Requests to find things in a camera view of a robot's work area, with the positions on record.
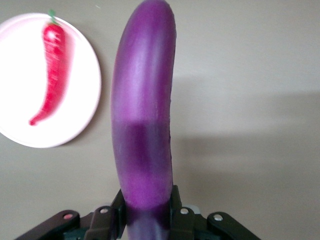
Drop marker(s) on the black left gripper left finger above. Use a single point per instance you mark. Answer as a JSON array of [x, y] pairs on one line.
[[100, 225]]

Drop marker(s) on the red chili pepper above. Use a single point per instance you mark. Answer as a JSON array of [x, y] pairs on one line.
[[55, 70]]

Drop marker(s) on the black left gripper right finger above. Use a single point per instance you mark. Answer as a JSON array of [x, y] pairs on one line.
[[185, 225]]

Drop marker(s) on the purple eggplant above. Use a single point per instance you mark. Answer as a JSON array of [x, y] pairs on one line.
[[145, 100]]

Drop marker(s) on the brown table cover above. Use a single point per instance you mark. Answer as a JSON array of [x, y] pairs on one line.
[[250, 75]]

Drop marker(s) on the pink round plate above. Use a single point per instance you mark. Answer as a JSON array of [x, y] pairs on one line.
[[82, 100]]

